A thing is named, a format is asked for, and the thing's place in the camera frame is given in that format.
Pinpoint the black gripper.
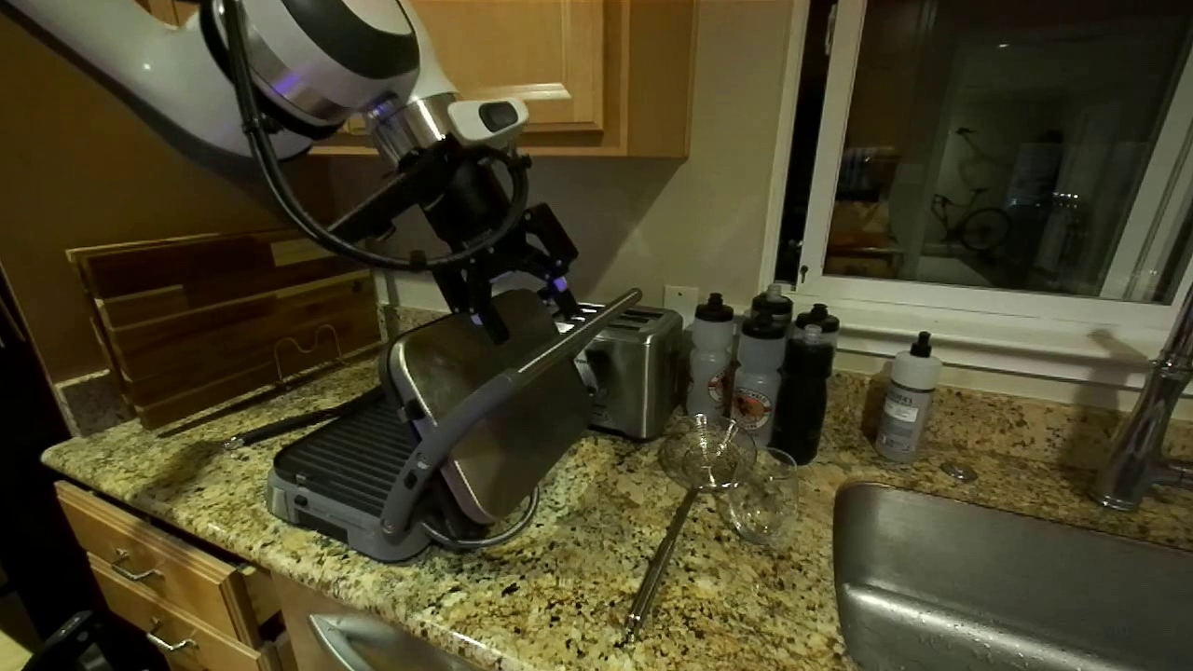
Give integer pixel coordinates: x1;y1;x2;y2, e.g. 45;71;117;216
331;141;579;327

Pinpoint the stainless grill sandwich maker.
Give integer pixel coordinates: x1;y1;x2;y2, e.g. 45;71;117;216
264;291;641;564

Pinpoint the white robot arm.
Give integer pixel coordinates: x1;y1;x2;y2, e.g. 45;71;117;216
3;0;579;332

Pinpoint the stainless steel toaster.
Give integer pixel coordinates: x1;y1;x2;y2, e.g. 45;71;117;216
575;305;681;438

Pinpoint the white bottle black cap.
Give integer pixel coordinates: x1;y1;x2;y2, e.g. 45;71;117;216
685;294;736;420

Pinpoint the wooden cutting board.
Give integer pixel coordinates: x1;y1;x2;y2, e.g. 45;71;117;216
67;232;380;427

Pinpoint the grey sports bottle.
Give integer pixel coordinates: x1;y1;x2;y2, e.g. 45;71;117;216
730;282;794;443

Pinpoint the black sports bottle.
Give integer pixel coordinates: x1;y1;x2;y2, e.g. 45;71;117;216
773;302;838;467

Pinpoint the clear drinking glass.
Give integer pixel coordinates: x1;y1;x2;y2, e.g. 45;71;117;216
720;452;800;555

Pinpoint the small white bottle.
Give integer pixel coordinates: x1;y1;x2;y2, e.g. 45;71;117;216
876;332;941;463

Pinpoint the wooden drawer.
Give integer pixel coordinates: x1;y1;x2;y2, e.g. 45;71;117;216
55;479;275;671

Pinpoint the stainless kitchen sink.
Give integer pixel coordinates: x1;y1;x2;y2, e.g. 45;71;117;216
831;486;1193;671

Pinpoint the chrome faucet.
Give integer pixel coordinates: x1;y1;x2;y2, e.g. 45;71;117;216
1095;288;1193;510

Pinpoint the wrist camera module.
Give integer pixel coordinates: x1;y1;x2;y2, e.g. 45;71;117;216
449;97;528;146

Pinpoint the wire whisk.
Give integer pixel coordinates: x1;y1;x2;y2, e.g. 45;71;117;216
624;412;756;642

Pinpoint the dishwasher handle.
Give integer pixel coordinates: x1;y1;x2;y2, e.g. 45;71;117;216
308;610;436;671

